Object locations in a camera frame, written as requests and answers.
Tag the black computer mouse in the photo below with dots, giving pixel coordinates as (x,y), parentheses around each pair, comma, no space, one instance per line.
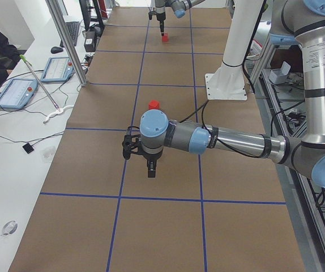
(56,49)

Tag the black keyboard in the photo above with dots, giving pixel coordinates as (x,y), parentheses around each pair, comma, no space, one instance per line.
(73,29)

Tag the small white open box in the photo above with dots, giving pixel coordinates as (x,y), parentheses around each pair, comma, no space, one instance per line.
(279,76)

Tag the small black square chip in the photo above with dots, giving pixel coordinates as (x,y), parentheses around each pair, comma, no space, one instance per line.
(28,148)

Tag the aluminium frame post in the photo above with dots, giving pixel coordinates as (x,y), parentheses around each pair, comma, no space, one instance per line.
(60,25)

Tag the black power adapter box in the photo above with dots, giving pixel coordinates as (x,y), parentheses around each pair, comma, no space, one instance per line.
(90,41)

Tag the metal rod green tip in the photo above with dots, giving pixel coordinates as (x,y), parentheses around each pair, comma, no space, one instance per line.
(29,66)

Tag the white central post base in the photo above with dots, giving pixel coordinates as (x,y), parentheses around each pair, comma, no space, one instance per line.
(227,83)

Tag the far blue teach pendant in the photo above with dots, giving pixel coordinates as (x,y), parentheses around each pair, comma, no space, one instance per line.
(57,69)

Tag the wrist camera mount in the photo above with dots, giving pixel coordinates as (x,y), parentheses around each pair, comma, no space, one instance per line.
(131,143)
(151,13)

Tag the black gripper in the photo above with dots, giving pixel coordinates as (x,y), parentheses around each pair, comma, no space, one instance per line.
(159,16)
(150,156)

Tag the blue teach pendant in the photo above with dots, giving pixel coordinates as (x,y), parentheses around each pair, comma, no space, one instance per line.
(17,93)
(57,69)

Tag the red block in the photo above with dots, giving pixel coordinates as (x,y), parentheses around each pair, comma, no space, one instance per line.
(165,38)
(154,104)

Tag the clear tape roll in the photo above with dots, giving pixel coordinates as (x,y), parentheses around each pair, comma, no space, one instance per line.
(9,228)

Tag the near blue teach pendant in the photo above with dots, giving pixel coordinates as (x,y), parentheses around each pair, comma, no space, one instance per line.
(17,93)

